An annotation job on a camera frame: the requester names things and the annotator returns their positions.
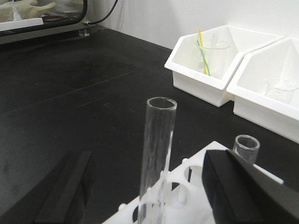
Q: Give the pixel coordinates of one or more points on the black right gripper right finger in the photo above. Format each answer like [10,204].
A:
[241,194]

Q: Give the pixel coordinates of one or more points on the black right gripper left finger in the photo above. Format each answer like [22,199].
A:
[61,197]

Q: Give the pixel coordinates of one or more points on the tall clear glass test tube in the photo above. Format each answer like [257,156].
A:
[158,133]

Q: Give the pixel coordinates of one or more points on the short clear glass test tube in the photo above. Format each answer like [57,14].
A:
[246,147]

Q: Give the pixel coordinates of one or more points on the white test tube rack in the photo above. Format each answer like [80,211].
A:
[186,201]

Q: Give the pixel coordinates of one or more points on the middle white plastic bin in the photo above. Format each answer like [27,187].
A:
[279,60]

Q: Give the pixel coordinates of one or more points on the white plastic bin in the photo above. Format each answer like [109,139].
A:
[184,61]
[279,60]

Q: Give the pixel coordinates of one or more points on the small clear glass beaker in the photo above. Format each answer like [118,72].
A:
[280,90]

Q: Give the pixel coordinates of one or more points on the yellow green stirring rod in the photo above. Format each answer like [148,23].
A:
[206,69]

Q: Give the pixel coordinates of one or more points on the left white plastic bin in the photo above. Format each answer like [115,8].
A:
[184,61]

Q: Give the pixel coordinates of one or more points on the large clear glass beaker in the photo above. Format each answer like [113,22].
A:
[216,51]

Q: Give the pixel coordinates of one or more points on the glass fronted cabinet appliance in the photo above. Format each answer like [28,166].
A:
[26,19]

